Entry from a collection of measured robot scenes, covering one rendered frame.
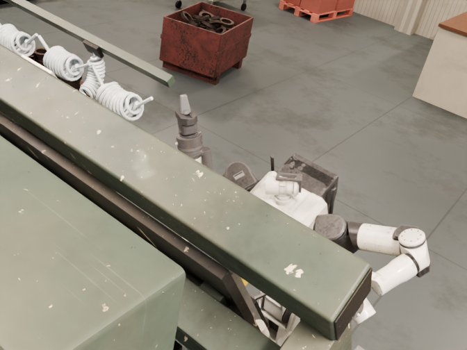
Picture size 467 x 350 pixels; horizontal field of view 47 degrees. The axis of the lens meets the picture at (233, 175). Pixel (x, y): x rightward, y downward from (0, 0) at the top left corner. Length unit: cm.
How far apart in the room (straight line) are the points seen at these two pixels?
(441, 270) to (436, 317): 51
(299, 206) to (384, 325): 182
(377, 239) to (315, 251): 101
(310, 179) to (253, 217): 117
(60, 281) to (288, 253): 52
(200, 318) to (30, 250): 70
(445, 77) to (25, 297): 675
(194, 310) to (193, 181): 26
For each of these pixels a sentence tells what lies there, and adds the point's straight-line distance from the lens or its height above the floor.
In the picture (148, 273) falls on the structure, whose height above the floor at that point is 220.
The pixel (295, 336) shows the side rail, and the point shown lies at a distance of 84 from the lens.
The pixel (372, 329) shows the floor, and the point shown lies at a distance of 353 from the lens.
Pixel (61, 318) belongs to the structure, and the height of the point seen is 220.
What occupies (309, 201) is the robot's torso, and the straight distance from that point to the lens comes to 191.
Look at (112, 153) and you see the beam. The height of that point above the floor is 191.
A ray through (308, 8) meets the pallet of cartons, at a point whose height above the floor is 17.
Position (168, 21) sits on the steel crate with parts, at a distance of 598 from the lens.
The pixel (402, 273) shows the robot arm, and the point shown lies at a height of 141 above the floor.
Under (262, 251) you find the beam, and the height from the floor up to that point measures 191.
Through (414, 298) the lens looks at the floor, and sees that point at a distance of 388.
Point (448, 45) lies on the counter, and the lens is 687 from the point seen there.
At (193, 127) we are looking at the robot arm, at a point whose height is 156.
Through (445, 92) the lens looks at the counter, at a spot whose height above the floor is 19.
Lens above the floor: 241
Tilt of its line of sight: 33 degrees down
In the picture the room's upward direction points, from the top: 12 degrees clockwise
